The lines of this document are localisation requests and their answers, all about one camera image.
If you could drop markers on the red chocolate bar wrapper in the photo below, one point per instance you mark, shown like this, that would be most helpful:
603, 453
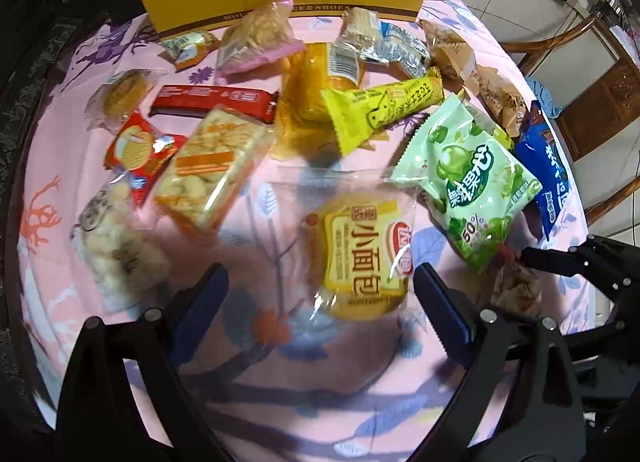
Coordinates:
198, 100

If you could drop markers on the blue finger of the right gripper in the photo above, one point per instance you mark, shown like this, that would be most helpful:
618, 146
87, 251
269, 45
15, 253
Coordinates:
553, 261

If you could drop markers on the pink floral tablecloth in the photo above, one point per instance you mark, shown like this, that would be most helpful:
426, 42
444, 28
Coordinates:
272, 380

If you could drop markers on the blue white foil packet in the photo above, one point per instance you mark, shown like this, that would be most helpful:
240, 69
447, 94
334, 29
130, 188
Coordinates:
400, 47

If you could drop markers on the pink packet of crackers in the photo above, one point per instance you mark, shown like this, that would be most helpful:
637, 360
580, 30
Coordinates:
262, 37

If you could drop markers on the tan broad bean packet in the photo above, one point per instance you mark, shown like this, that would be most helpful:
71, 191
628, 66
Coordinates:
503, 100

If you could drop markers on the clear round cookie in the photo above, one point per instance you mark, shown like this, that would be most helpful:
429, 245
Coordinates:
112, 103

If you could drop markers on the brown paper pastry packet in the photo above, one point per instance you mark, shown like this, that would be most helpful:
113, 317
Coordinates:
452, 54

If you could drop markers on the blue cloth on chair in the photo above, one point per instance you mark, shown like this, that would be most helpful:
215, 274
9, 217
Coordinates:
544, 97

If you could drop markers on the clutter on side table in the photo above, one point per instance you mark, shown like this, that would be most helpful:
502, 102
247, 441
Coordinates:
621, 16

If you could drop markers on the clear packet white balls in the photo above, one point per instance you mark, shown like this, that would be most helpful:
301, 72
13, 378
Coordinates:
124, 260

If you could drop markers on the yellow cheese rice cracker bar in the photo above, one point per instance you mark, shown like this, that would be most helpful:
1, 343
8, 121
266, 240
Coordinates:
358, 113

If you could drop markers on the small orange green candy packet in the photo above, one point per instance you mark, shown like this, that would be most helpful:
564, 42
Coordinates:
189, 49

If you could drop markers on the orange rice crisp block packet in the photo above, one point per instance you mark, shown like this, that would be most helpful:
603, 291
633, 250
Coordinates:
205, 176

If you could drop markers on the green apple candy bag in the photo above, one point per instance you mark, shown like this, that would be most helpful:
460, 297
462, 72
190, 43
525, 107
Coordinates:
473, 186

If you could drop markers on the dark carved wooden furniture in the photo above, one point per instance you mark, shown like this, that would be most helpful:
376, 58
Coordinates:
33, 34

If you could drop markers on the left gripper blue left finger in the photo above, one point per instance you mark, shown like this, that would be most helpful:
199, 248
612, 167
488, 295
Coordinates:
191, 311

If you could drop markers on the orange translucent snack packet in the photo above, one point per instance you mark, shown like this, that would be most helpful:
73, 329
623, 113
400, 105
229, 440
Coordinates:
302, 125

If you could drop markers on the blue cocoa snack bag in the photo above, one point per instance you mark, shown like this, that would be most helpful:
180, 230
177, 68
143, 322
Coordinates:
537, 151

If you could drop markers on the red round biscuit packet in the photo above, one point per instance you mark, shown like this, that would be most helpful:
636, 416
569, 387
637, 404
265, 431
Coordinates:
141, 152

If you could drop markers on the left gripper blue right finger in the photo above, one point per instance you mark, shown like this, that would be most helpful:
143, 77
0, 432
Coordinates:
449, 313

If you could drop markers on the wooden armchair with cushion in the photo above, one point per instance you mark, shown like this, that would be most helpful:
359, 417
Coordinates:
594, 81

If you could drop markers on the small bread yellow packet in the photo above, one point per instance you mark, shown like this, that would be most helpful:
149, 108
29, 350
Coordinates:
355, 230

